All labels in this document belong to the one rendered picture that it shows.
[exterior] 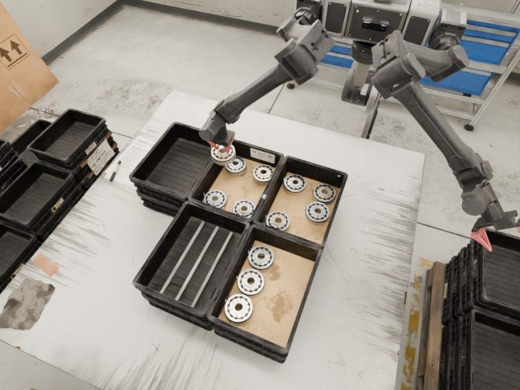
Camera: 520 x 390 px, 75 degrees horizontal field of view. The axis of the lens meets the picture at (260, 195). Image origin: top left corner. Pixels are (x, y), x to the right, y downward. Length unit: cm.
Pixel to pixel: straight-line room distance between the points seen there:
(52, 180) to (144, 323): 135
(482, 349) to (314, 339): 89
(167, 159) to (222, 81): 196
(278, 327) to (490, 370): 108
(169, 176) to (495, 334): 174
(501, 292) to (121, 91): 337
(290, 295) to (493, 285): 109
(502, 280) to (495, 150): 162
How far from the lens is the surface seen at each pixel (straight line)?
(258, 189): 157
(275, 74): 101
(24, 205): 252
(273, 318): 131
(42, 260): 182
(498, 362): 205
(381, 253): 164
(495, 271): 210
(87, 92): 383
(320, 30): 99
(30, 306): 173
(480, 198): 108
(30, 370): 247
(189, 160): 172
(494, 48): 316
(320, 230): 147
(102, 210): 183
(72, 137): 260
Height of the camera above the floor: 209
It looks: 54 degrees down
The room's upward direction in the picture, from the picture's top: straight up
